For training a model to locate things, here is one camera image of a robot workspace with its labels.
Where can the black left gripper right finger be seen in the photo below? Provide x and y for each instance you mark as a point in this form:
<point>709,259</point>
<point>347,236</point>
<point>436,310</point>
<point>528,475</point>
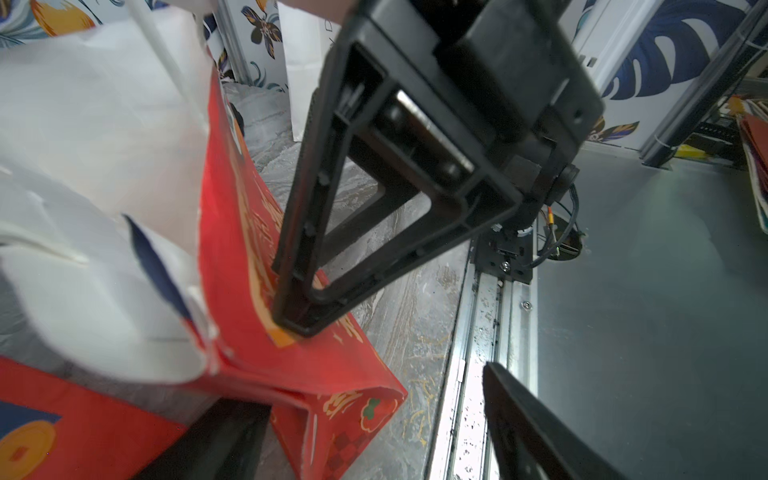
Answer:
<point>529,441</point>

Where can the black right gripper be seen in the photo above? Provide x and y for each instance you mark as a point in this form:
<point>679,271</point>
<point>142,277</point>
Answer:
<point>480,106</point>

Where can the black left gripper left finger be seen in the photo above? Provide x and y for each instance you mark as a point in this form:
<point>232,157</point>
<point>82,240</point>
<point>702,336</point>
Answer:
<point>224,443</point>

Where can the red paper bag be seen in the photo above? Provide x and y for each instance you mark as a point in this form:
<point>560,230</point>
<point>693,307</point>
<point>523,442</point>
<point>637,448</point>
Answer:
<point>138,236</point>

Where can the white happy paper bag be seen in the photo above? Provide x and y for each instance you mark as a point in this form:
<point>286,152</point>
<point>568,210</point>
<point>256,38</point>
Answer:
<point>306,41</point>

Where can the aluminium linear rail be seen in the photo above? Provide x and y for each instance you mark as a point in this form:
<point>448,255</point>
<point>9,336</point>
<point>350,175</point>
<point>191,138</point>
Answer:
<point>496,322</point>

